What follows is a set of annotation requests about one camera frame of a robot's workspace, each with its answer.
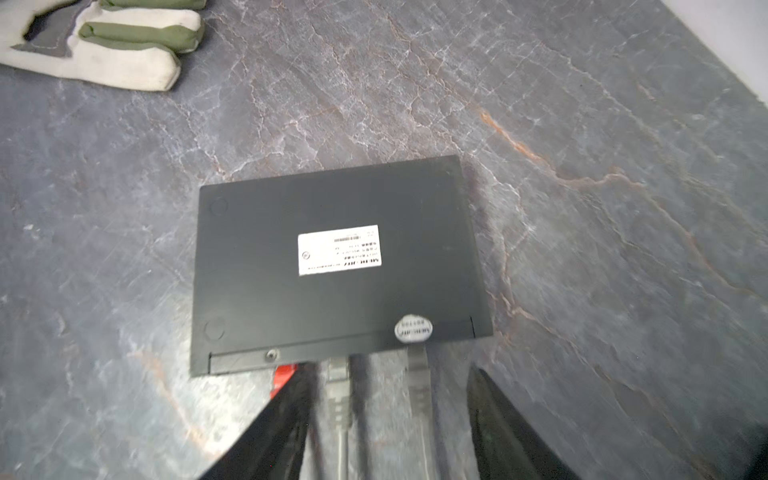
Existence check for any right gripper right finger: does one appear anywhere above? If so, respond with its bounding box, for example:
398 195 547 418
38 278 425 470
466 366 578 479

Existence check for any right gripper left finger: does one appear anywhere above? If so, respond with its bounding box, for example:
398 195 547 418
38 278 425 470
201 364 314 480

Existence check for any red ethernet cable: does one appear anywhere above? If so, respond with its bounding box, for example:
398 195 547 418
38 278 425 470
268 362 299 400

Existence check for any grey ethernet cable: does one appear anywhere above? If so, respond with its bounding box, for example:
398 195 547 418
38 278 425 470
406 343 439 480
325 356 353 480

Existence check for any large black network switch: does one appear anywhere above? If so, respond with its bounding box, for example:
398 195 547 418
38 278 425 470
190 155 493 377

